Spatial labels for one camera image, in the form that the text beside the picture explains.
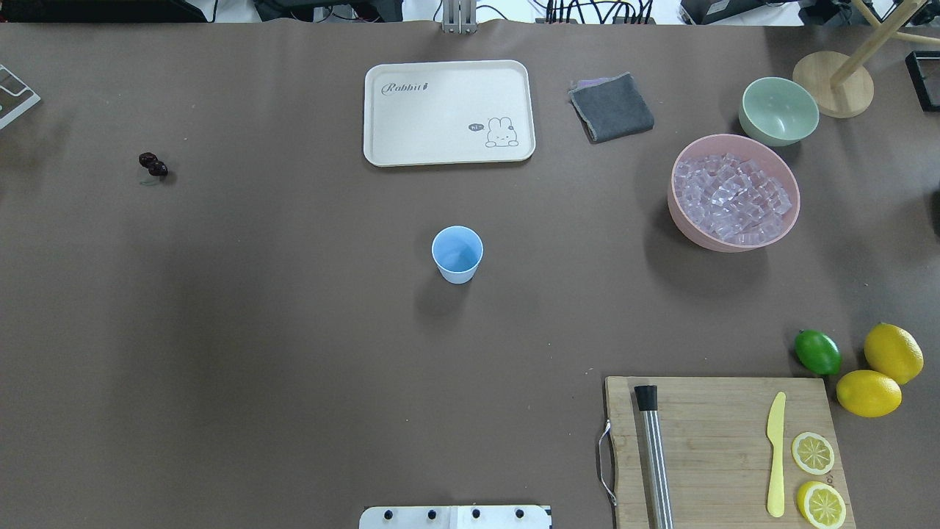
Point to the lemon slice lower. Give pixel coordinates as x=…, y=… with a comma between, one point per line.
x=821, y=505

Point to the aluminium camera post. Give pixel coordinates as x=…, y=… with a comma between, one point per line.
x=459, y=17

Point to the steel muddler black tip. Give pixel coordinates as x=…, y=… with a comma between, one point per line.
x=647, y=403

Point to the yellow lemon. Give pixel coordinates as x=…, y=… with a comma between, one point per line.
x=868, y=393
x=892, y=351

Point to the light blue plastic cup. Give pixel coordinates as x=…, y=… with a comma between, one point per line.
x=457, y=252

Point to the dark red cherries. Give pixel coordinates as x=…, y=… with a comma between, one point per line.
x=154, y=166

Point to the green lime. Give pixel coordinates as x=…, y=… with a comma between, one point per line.
x=817, y=352

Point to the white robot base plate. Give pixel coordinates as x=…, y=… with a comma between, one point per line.
x=457, y=516

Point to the wooden cup rack stand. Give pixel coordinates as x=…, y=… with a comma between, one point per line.
x=841, y=85

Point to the cream rabbit serving tray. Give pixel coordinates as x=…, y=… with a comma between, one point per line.
x=448, y=113

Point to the bamboo cutting board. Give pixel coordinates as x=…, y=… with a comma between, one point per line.
x=717, y=453

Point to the black frame tray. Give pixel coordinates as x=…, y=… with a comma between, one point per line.
x=923, y=68

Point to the white wire rack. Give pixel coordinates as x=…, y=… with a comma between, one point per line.
x=16, y=97

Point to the yellow plastic knife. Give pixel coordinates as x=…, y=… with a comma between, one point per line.
x=775, y=502

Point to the yellow lemon lower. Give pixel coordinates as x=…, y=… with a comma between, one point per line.
x=868, y=393

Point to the lemon slice upper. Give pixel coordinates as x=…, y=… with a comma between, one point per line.
x=813, y=453

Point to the grey folded cloth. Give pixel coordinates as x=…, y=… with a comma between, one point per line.
x=611, y=107

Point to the yellow lemon upper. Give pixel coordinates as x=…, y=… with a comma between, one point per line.
x=892, y=351

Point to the pink bowl of ice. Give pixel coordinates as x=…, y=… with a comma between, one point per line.
x=730, y=194

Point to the mint green bowl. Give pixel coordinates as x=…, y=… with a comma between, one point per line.
x=777, y=112

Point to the lemon slice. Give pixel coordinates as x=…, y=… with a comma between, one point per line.
x=813, y=453
x=821, y=505

